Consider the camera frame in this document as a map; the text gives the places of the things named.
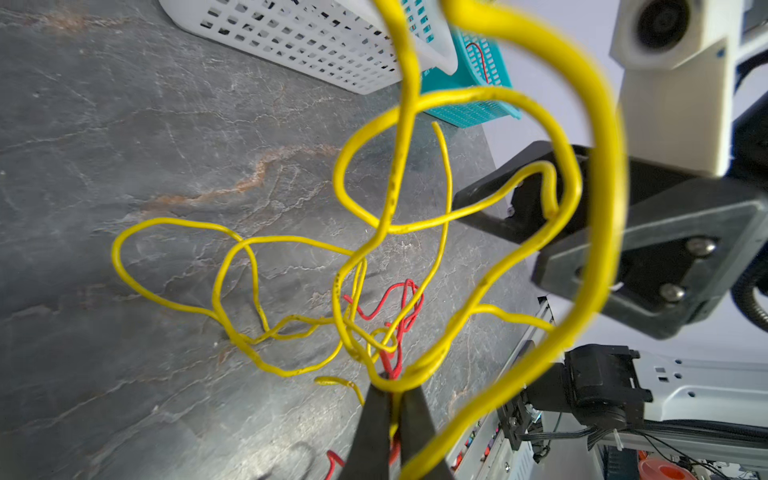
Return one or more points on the middle white plastic basket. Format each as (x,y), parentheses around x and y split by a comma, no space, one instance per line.
(343,43)

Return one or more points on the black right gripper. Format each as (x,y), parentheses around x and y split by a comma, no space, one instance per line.
(689,240)

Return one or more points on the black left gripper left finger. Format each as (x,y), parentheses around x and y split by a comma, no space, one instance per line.
(368,458)

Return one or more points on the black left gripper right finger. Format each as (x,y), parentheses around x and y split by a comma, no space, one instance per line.
(416,425)

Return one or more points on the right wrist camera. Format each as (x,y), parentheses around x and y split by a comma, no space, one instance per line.
(679,60)

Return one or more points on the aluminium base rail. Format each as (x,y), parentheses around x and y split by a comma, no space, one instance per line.
(489,449)

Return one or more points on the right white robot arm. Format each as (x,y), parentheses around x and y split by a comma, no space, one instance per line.
(614,388)

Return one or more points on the teal plastic basket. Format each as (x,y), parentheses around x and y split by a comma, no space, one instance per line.
(480,63)

